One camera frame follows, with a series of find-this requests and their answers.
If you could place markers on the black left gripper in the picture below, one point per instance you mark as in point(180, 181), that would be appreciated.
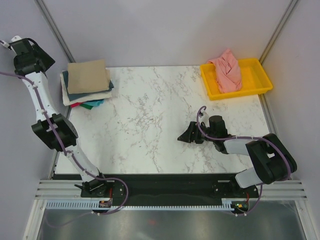
point(48, 61)

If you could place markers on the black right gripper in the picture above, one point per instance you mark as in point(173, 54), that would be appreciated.
point(187, 136)

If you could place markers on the beige t shirt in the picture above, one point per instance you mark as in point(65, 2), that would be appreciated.
point(88, 77)

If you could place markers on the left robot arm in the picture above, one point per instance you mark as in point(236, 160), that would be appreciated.
point(58, 133)

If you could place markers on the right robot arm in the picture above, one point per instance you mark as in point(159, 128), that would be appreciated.
point(271, 161)

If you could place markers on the folded cream t shirt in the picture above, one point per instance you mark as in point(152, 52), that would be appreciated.
point(85, 98)

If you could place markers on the folded blue-grey t shirt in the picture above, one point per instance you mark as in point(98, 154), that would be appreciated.
point(75, 96)

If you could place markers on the folded red t shirt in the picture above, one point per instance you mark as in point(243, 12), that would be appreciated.
point(75, 104)

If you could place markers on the pink t shirt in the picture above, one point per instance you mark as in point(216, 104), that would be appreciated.
point(228, 72)

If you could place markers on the folded green t shirt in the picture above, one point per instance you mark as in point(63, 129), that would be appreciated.
point(86, 106)

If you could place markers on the yellow plastic bin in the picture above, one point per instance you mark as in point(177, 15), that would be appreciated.
point(254, 79)

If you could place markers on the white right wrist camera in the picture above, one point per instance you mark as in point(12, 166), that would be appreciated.
point(203, 118)

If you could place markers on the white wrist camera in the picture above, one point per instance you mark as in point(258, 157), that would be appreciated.
point(7, 45)
point(203, 118)

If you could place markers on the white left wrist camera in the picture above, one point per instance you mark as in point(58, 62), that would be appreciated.
point(7, 45)

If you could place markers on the left corner aluminium post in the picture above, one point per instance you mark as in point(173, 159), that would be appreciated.
point(46, 14)

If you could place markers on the corner aluminium post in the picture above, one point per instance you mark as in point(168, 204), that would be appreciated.
point(279, 28)
point(46, 14)

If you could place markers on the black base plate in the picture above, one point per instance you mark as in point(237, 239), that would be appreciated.
point(183, 199)

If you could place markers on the aluminium frame rail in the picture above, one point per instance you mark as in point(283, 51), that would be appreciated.
point(138, 185)

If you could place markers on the white slotted cable duct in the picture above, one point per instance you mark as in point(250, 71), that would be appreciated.
point(95, 204)

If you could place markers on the right corner aluminium post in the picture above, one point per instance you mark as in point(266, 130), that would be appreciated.
point(279, 28)

